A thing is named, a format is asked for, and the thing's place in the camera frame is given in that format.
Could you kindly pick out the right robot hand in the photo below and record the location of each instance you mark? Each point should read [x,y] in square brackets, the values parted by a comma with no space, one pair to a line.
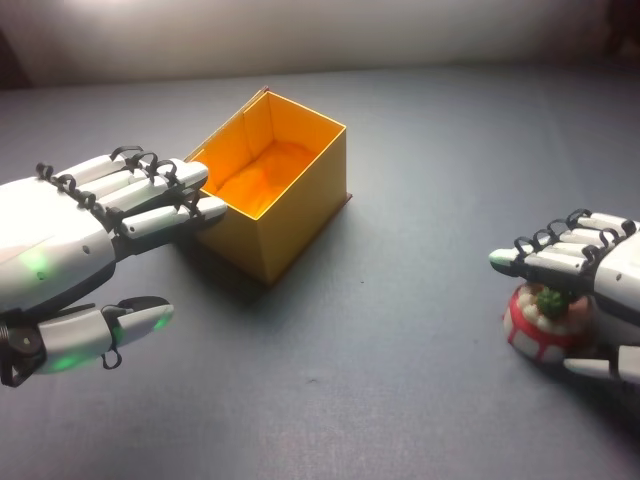
[620,280]

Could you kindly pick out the red white toy with plant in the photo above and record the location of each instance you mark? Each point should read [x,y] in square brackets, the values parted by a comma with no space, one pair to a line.
[530,337]

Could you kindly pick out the yellow box with red lid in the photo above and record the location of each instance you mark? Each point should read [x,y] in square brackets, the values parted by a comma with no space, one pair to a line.
[300,215]

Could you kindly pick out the grey table cloth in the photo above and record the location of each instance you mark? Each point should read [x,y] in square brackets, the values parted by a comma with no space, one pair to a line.
[380,390]

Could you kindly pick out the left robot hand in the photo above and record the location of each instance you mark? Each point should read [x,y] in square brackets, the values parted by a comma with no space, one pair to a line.
[60,250]

